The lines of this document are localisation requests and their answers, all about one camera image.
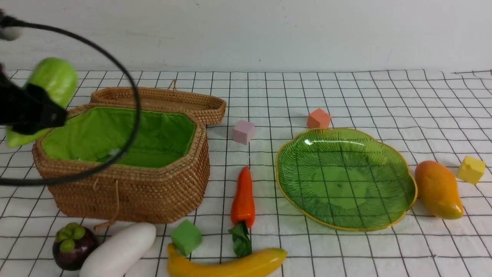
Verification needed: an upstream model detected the purple mangosteen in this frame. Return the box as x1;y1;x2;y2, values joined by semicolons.
52;222;100;271

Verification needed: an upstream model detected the orange foam cube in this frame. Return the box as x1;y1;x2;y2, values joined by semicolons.
306;108;331;128

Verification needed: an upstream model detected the orange carrot with leaves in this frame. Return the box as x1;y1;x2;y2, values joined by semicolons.
228;166;256;257

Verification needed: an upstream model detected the white grid-pattern tablecloth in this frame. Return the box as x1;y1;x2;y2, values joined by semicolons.
0;69;492;277

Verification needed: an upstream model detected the yellow foam cube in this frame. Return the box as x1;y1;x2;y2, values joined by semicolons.
456;155;486;185

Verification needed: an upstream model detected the green glass leaf plate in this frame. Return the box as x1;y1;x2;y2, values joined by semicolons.
275;128;417;232

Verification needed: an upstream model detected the pink foam cube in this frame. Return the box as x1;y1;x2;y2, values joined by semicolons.
233;120;255;145

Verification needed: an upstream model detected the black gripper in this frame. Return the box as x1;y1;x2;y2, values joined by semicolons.
0;63;68;135

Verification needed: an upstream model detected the black cable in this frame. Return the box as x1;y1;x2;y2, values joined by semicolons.
0;15;142;187

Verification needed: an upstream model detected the green cucumber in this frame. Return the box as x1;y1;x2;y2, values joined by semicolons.
6;57;79;148

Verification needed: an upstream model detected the woven wicker basket green lining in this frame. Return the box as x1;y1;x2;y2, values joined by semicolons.
32;103;210;224

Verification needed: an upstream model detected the woven wicker basket lid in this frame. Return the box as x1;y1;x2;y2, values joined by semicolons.
91;80;226;125

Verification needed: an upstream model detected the white radish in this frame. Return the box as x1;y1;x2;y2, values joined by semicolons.
79;222;156;277

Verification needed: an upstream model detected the orange yellow mango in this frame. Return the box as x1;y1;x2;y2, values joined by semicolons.
414;160;464;220

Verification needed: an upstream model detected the green foam cube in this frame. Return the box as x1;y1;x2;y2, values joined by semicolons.
170;219;203;256

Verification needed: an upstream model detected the yellow banana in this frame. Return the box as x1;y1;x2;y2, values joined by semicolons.
167;244;288;277

